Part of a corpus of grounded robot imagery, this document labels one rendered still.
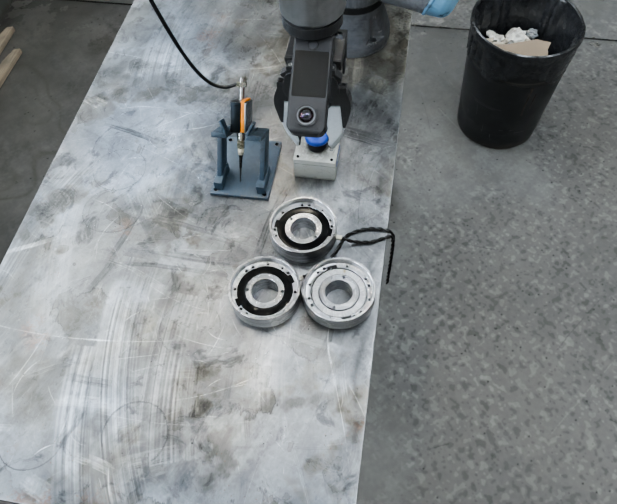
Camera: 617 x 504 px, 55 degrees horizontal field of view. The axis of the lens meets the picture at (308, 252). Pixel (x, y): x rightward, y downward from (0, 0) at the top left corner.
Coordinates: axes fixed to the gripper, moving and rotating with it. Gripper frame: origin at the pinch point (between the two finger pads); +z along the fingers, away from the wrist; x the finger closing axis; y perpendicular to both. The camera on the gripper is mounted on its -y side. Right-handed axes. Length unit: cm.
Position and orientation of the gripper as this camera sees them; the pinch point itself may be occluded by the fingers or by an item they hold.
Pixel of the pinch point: (314, 143)
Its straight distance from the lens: 84.7
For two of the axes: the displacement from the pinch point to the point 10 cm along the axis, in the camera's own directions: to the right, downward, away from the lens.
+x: -9.9, -1.2, 1.2
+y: 1.6, -8.4, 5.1
